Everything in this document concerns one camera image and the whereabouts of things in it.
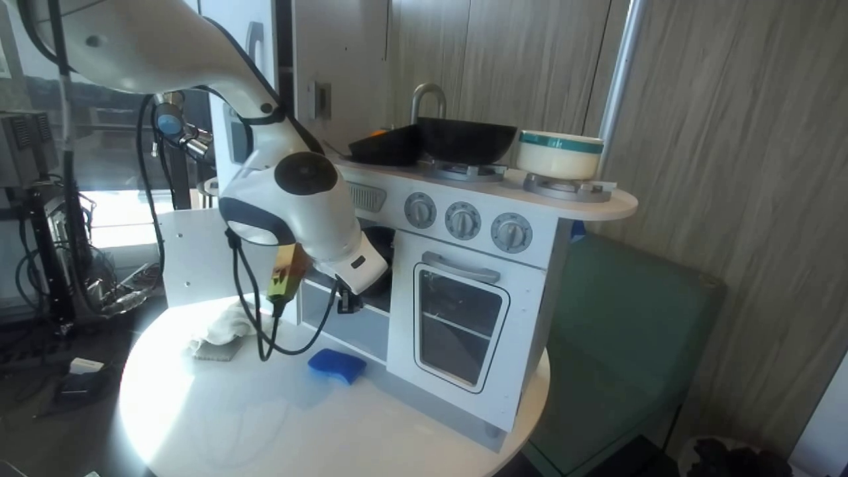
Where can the gray stove burner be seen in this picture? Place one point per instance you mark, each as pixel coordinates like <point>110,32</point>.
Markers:
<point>574,190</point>
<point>454,170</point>

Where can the metal toy faucet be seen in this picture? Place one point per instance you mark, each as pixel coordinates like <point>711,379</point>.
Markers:
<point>415,105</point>

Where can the gray equipment box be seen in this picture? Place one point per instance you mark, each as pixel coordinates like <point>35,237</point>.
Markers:
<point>28,147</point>

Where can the white panel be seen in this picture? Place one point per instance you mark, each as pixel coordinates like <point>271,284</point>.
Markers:
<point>826,433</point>

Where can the white pot with teal stripe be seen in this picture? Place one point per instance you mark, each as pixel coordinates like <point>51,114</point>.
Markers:
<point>558,159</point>

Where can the black frying pan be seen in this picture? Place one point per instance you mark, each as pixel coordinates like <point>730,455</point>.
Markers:
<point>467,141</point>

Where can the blue sponge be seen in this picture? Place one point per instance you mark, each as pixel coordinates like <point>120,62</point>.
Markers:
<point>336,363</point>

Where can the gray stove knob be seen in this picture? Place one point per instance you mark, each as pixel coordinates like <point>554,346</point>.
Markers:
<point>419,211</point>
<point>463,220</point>
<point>512,232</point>

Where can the white toy kitchen body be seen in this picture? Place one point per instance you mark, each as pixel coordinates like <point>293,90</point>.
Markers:
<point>387,199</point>

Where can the white oven door with window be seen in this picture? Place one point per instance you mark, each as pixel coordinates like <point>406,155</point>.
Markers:
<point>406,353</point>

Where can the white crumpled cloth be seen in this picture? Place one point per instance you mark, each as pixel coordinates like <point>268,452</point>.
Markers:
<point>226,327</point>

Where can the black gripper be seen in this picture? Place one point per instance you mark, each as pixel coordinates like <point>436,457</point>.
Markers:
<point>351,297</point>

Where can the orange toy fruit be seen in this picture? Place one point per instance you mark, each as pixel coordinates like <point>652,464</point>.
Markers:
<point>378,133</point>

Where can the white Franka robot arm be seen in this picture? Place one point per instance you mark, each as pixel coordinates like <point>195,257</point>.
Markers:
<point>300,203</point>

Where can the white paper scrap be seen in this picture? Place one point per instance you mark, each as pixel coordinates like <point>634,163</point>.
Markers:
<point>86,363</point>

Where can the small white cabinet door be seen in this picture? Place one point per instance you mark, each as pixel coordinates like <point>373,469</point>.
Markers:
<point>195,256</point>

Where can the silver metal pole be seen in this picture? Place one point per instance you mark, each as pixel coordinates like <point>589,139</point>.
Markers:
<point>624,80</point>

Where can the black equipment rack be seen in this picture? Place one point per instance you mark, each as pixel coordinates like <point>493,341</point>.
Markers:
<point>48,240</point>

